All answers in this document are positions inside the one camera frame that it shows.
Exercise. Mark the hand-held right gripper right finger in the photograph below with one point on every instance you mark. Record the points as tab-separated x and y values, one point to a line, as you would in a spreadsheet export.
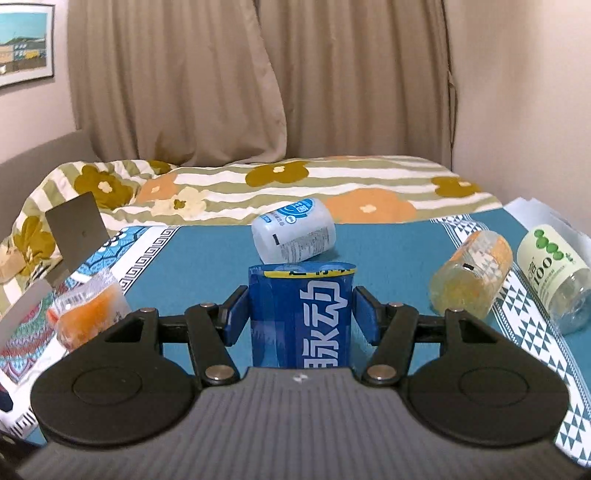
367	316

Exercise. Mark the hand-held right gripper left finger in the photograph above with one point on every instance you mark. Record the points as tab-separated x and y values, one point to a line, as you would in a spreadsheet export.
236	316

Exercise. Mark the blue drink bottle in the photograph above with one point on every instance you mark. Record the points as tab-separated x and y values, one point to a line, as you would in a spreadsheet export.
300	318

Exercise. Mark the white blue-label plastic cup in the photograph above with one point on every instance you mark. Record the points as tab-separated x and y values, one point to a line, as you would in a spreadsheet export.
295	230

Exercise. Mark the clear orange-label plastic cup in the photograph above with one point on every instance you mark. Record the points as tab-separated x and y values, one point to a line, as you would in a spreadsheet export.
471	272

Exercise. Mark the clear green-label plastic cup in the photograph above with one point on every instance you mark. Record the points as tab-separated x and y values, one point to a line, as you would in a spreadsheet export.
554	272

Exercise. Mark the teal patterned cloth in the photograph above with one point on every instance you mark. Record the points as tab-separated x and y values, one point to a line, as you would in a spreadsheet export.
397	244

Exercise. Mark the floral striped blanket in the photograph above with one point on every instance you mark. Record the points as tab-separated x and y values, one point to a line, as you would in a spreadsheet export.
323	182

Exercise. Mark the orange drink bottle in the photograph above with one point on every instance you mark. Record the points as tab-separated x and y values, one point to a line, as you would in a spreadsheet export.
85	314

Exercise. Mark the small beige box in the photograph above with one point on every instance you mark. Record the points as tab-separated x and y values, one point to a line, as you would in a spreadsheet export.
11	263

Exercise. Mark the beige curtain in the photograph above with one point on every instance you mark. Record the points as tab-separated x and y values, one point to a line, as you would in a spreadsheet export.
184	74

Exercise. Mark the grey headboard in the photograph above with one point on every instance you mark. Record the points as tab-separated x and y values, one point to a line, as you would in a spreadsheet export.
41	157

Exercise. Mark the framed wall picture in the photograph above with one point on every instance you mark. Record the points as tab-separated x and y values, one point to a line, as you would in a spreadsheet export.
23	46

